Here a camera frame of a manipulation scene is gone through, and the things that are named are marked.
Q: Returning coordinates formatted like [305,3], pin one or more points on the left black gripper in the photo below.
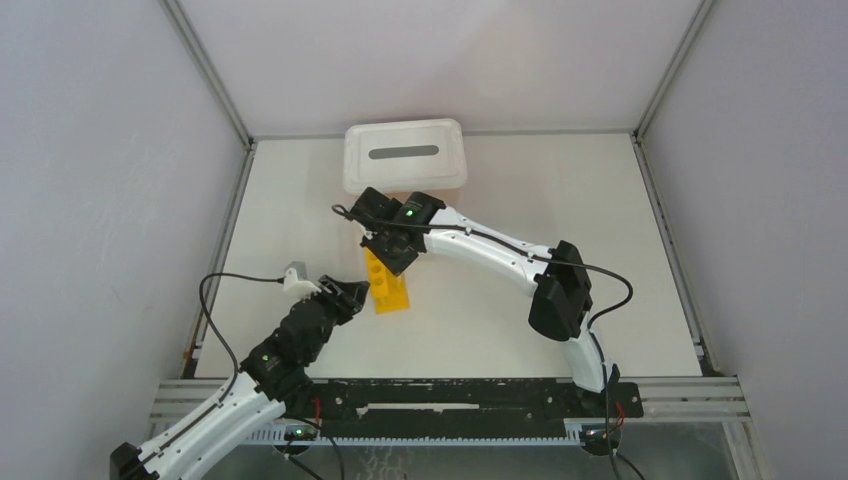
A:
[349,294]

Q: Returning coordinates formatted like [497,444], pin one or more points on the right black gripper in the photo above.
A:
[396,266]

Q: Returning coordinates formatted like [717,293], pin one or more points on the yellow test tube rack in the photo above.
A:
[388,291]

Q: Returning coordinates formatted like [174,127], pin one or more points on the pink plastic storage bin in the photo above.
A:
[449,197]

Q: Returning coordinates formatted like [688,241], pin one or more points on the translucent white bin lid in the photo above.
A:
[404,156]

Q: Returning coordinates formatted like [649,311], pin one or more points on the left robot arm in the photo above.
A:
[258,390]

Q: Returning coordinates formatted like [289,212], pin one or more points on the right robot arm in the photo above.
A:
[555,278]

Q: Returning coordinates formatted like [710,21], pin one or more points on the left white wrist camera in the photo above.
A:
[295,282]

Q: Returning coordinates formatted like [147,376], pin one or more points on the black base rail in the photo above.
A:
[459,409]

